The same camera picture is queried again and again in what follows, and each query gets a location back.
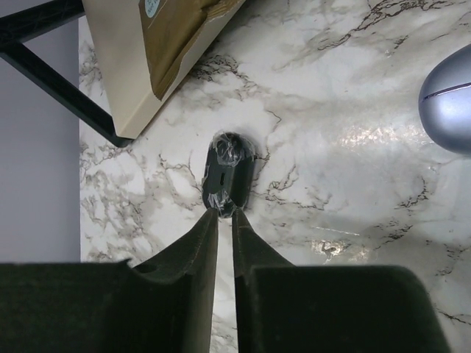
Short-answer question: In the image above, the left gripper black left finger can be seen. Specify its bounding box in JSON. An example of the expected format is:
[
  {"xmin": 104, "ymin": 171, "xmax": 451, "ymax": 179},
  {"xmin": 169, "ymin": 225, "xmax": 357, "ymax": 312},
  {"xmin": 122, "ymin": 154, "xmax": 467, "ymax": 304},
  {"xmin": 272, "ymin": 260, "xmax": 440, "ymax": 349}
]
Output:
[{"xmin": 1, "ymin": 209, "xmax": 218, "ymax": 352}]

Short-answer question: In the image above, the purple earbud charging case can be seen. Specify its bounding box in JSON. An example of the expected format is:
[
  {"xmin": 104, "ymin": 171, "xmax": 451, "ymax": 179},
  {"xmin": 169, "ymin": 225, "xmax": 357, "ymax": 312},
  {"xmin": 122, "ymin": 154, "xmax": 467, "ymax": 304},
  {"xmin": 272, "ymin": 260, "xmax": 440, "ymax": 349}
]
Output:
[{"xmin": 418, "ymin": 46, "xmax": 470, "ymax": 155}]

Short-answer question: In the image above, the black earbud charging case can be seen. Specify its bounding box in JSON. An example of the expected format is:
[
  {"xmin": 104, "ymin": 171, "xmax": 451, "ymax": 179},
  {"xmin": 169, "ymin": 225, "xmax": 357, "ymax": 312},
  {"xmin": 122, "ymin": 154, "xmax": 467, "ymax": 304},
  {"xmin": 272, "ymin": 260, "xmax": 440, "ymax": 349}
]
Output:
[{"xmin": 202, "ymin": 132, "xmax": 255, "ymax": 218}]

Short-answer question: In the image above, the brown blue snack bag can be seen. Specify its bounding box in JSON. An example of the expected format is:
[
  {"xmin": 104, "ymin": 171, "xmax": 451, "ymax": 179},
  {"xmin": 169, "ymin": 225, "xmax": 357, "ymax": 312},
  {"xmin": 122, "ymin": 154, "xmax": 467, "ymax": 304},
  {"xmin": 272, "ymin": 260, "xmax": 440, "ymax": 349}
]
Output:
[{"xmin": 138, "ymin": 0, "xmax": 243, "ymax": 100}]

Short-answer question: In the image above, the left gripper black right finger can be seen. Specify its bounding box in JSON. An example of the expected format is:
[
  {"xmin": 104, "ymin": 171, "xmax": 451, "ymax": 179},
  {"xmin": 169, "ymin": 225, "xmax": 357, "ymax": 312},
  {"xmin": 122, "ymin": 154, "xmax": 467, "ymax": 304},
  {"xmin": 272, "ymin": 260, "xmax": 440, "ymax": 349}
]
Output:
[{"xmin": 232, "ymin": 210, "xmax": 450, "ymax": 352}]

